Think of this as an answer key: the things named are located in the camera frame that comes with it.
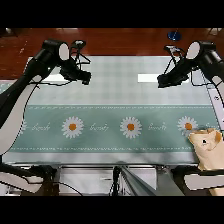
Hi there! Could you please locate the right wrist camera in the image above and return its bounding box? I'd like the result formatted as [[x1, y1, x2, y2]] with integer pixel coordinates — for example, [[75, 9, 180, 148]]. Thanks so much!
[[163, 44, 185, 58]]

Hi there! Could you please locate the cream T-shirt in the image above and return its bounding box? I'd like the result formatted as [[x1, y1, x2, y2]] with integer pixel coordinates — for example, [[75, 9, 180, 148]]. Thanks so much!
[[187, 127, 224, 197]]

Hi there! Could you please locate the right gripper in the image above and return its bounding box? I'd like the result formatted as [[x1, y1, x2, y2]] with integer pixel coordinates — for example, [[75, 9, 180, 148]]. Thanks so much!
[[156, 70, 183, 90]]

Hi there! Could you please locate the silver frame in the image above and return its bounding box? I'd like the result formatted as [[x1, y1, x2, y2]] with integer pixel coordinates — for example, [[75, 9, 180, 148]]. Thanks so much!
[[0, 162, 224, 197]]

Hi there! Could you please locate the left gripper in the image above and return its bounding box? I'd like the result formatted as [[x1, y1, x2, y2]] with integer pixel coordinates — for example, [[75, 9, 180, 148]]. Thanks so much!
[[68, 67, 93, 86]]

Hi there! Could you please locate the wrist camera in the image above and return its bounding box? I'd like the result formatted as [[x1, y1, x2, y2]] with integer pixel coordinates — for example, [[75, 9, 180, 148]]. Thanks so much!
[[69, 39, 88, 57], [163, 44, 185, 58]]

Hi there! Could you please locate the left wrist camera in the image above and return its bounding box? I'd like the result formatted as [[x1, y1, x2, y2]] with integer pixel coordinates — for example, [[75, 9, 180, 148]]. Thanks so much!
[[69, 39, 88, 57]]

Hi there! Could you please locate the black cable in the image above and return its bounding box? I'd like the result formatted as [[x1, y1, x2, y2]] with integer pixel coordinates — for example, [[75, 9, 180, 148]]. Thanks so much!
[[54, 182, 85, 197], [34, 77, 75, 89]]

